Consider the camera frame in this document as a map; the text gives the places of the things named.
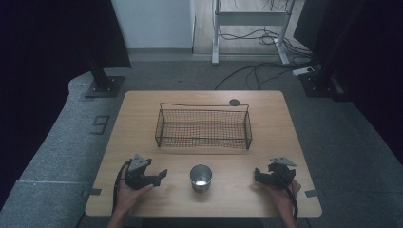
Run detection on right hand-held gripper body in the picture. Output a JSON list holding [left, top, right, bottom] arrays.
[[259, 156, 297, 191]]

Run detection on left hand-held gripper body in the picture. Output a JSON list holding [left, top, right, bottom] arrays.
[[124, 153, 162, 191]]

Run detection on metal cup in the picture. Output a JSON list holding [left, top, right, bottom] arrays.
[[189, 163, 213, 194]]

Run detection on black wire mesh basket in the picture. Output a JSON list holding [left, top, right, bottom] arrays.
[[154, 102, 254, 151]]

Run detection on person's right hand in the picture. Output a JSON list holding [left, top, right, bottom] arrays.
[[262, 179, 302, 220]]

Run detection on person's left hand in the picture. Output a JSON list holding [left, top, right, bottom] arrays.
[[114, 166, 155, 217]]

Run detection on black metal stand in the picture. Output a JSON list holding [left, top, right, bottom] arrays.
[[298, 0, 365, 99], [84, 53, 126, 99]]

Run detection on white power strip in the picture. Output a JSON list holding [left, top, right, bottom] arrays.
[[292, 66, 316, 77]]

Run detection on dark curtain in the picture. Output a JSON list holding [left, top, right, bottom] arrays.
[[0, 0, 132, 203], [293, 0, 403, 165]]

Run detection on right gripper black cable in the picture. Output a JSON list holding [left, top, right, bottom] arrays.
[[275, 172, 299, 221]]

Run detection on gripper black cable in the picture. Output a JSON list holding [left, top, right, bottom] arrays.
[[275, 172, 299, 221], [111, 159, 133, 215]]

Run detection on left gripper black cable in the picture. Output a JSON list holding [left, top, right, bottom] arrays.
[[111, 159, 133, 215]]

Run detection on black floor cables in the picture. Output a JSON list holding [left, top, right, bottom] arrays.
[[214, 27, 321, 91]]

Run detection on white metal desk frame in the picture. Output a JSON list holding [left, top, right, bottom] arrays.
[[211, 0, 297, 67]]

